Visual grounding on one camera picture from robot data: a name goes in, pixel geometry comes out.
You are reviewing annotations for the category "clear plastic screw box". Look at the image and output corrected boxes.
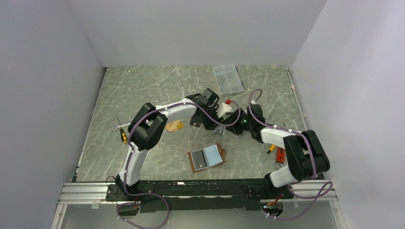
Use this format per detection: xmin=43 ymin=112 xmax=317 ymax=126
xmin=213 ymin=65 xmax=244 ymax=95

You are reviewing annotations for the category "gold card stack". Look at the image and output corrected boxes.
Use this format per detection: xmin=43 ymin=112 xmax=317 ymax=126
xmin=165 ymin=120 xmax=184 ymax=133

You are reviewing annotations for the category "aluminium frame rail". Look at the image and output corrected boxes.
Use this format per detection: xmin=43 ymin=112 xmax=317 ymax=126
xmin=51 ymin=179 xmax=347 ymax=229

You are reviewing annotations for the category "silver open-end wrench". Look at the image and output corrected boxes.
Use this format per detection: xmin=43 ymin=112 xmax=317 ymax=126
xmin=110 ymin=122 xmax=130 ymax=131

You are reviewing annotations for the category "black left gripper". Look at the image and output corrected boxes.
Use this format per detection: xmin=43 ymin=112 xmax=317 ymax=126
xmin=201 ymin=104 xmax=224 ymax=131

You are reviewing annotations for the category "yellow black screwdriver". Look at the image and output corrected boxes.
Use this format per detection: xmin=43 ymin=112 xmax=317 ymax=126
xmin=117 ymin=118 xmax=128 ymax=144

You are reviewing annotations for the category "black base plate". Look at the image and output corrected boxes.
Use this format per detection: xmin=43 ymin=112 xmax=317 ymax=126
xmin=106 ymin=178 xmax=293 ymax=213

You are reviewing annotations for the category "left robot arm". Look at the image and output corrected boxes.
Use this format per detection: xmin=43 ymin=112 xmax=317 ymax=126
xmin=115 ymin=88 xmax=223 ymax=200

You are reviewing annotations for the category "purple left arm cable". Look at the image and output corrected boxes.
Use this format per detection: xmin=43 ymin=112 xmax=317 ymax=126
xmin=116 ymin=102 xmax=242 ymax=229

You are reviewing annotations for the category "orange handled tool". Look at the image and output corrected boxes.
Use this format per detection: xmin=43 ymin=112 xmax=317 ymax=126
xmin=265 ymin=145 xmax=285 ymax=169

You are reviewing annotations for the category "brown leather card holder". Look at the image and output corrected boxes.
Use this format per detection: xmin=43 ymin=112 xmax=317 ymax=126
xmin=187 ymin=143 xmax=226 ymax=173

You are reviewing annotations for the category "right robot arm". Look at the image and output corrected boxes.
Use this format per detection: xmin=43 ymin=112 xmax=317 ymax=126
xmin=224 ymin=104 xmax=330 ymax=198

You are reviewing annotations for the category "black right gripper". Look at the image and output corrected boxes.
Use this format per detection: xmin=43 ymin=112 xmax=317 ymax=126
xmin=222 ymin=108 xmax=254 ymax=135

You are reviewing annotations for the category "black card stack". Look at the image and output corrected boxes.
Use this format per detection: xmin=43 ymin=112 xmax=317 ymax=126
xmin=189 ymin=116 xmax=201 ymax=127

